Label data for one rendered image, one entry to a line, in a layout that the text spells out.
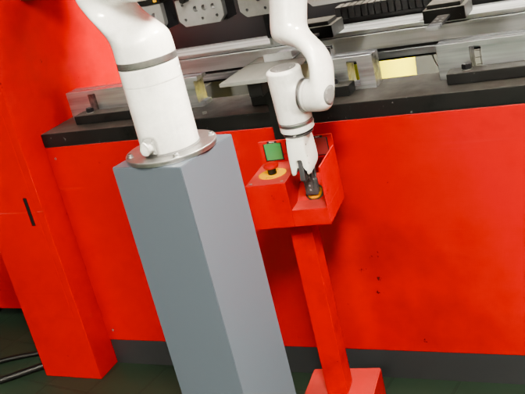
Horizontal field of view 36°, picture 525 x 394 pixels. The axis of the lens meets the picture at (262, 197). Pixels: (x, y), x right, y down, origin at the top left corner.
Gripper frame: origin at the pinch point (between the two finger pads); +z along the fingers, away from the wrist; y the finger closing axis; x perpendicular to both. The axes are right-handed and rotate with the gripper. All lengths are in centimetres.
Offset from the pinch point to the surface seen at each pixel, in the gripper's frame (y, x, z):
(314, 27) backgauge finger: -60, -7, -23
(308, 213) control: 6.6, -0.1, 3.9
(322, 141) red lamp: -9.7, 2.4, -7.7
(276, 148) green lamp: -9.6, -10.2, -7.3
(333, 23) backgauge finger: -62, -2, -23
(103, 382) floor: -16, -97, 76
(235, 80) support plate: -16.0, -18.9, -24.9
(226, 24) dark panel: -96, -49, -20
